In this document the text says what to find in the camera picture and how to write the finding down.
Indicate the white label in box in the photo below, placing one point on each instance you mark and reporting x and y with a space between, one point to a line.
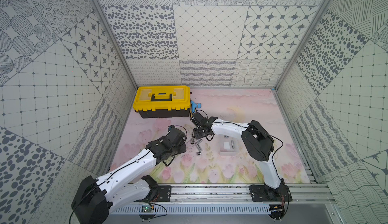
226 145

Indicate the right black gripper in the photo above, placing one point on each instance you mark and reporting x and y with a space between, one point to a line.
197 135

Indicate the long angled chrome socket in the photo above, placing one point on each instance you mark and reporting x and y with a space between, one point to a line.
197 143

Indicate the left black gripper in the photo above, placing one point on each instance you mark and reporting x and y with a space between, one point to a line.
181 146

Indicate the clear plastic storage box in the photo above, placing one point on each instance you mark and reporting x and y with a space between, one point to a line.
227 152

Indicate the blue yellow hand tool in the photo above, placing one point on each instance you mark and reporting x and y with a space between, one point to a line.
195 106

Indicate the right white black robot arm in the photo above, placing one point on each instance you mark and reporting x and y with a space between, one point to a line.
258 142

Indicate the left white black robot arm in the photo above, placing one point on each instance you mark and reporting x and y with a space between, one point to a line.
97 198

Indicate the yellow black toolbox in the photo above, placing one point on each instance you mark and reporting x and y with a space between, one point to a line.
163 101

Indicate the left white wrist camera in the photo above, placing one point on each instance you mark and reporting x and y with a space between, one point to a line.
171 128

